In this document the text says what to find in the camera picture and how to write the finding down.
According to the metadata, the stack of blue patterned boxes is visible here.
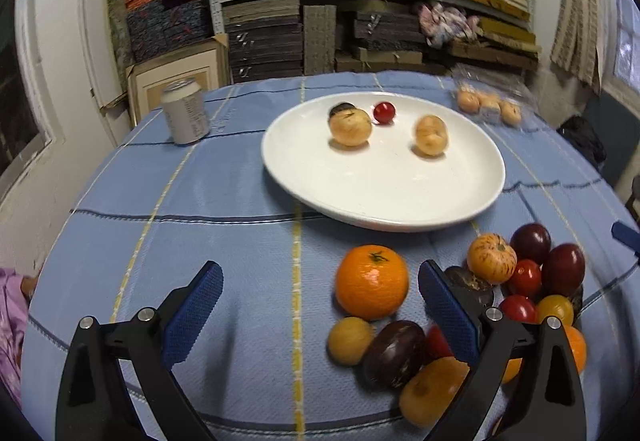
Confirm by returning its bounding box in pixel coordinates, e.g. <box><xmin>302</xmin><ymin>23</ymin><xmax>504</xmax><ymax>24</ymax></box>
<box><xmin>125</xmin><ymin>0</ymin><xmax>213</xmax><ymax>62</ymax></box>

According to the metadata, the beige patterned curtain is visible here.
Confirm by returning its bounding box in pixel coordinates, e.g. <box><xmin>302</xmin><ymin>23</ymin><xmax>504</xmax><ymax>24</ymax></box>
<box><xmin>550</xmin><ymin>0</ymin><xmax>607</xmax><ymax>94</ymax></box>

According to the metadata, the bright window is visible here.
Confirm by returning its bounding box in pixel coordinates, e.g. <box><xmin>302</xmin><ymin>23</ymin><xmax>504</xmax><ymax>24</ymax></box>
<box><xmin>611</xmin><ymin>0</ymin><xmax>640</xmax><ymax>89</ymax></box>

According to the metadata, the orange tangerine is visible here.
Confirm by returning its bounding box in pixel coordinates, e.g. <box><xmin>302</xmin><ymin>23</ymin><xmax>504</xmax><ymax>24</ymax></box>
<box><xmin>334</xmin><ymin>244</ymin><xmax>410</xmax><ymax>322</ymax></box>

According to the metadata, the pink floral cloth bundle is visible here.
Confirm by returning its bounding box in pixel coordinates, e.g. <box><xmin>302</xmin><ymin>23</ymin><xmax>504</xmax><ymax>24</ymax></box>
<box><xmin>414</xmin><ymin>1</ymin><xmax>483</xmax><ymax>49</ymax></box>

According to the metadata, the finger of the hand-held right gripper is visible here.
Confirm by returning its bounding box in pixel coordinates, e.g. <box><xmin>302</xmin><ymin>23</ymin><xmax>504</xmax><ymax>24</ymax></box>
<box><xmin>612</xmin><ymin>221</ymin><xmax>640</xmax><ymax>267</ymax></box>

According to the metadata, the white plate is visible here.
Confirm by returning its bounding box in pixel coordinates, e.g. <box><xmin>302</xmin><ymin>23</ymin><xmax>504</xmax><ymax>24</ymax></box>
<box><xmin>261</xmin><ymin>91</ymin><xmax>506</xmax><ymax>233</ymax></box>

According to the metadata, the dark brown fruit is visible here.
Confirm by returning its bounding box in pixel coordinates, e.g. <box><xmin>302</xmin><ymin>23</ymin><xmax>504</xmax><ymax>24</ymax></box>
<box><xmin>444</xmin><ymin>266</ymin><xmax>496</xmax><ymax>307</ymax></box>

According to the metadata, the small yellow fruit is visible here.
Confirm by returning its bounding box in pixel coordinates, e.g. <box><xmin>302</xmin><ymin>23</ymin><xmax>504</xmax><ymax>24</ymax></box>
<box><xmin>327</xmin><ymin>317</ymin><xmax>376</xmax><ymax>367</ymax></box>

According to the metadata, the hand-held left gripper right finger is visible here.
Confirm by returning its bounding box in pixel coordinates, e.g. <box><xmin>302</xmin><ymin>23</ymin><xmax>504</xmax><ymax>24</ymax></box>
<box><xmin>417</xmin><ymin>260</ymin><xmax>587</xmax><ymax>441</ymax></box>

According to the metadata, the red cherry tomato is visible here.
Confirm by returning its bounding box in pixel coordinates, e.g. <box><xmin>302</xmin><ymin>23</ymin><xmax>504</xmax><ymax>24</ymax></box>
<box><xmin>373</xmin><ymin>101</ymin><xmax>397</xmax><ymax>126</ymax></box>

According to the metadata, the dark red plum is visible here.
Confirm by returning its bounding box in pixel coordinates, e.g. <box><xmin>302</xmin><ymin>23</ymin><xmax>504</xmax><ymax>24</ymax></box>
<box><xmin>509</xmin><ymin>223</ymin><xmax>552</xmax><ymax>265</ymax></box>
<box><xmin>541</xmin><ymin>243</ymin><xmax>586</xmax><ymax>298</ymax></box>

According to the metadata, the stack of dark boxes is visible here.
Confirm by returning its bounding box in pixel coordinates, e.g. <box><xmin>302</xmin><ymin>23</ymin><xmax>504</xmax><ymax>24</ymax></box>
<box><xmin>222</xmin><ymin>0</ymin><xmax>306</xmax><ymax>82</ymax></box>

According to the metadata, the large tan round fruit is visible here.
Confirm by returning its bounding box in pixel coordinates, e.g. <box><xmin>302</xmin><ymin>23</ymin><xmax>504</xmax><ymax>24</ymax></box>
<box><xmin>327</xmin><ymin>107</ymin><xmax>373</xmax><ymax>149</ymax></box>

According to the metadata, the dark purple fruit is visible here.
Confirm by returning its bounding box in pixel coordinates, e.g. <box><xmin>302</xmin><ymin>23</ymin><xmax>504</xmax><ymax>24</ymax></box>
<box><xmin>362</xmin><ymin>320</ymin><xmax>431</xmax><ymax>391</ymax></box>

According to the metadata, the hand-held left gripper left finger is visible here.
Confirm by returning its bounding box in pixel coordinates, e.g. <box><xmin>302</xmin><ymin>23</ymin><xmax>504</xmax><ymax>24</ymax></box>
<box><xmin>55</xmin><ymin>261</ymin><xmax>224</xmax><ymax>441</ymax></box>

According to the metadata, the clear plastic bag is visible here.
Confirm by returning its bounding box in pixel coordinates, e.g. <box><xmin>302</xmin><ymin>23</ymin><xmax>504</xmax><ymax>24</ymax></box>
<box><xmin>452</xmin><ymin>63</ymin><xmax>538</xmax><ymax>126</ymax></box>

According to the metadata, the tan wrinkled fruit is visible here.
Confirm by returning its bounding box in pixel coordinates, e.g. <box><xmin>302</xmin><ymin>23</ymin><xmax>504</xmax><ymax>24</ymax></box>
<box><xmin>412</xmin><ymin>115</ymin><xmax>450</xmax><ymax>158</ymax></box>

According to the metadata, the cardboard box with frame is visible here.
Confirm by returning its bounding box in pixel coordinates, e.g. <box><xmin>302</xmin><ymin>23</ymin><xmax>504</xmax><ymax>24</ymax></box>
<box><xmin>100</xmin><ymin>33</ymin><xmax>231</xmax><ymax>129</ymax></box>

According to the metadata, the silver drink can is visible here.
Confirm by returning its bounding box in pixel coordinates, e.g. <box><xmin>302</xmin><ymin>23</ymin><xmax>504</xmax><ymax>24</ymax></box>
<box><xmin>161</xmin><ymin>77</ymin><xmax>210</xmax><ymax>144</ymax></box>

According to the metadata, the grey perforated board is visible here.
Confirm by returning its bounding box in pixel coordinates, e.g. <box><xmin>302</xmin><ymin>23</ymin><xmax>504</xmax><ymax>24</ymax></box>
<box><xmin>303</xmin><ymin>4</ymin><xmax>338</xmax><ymax>76</ymax></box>

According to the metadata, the black jacket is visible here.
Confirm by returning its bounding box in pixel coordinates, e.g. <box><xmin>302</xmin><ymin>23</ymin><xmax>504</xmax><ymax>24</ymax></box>
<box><xmin>556</xmin><ymin>116</ymin><xmax>607</xmax><ymax>168</ymax></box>

